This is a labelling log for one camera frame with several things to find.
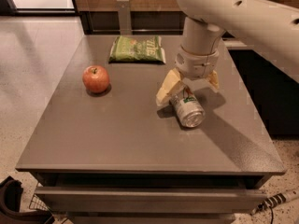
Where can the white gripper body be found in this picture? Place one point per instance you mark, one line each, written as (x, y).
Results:
(196, 64)

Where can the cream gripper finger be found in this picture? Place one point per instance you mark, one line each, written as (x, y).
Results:
(173, 84)
(213, 79)

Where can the silver 7up can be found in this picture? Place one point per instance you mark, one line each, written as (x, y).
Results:
(189, 111)

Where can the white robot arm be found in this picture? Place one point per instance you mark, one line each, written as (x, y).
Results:
(269, 28)

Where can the green chip bag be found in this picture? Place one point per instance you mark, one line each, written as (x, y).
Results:
(129, 50)

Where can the red apple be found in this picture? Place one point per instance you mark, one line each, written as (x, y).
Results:
(95, 78)

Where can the left metal wall bracket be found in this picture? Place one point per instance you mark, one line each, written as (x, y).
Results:
(124, 16)

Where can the wire basket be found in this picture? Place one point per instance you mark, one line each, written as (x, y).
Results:
(37, 204)

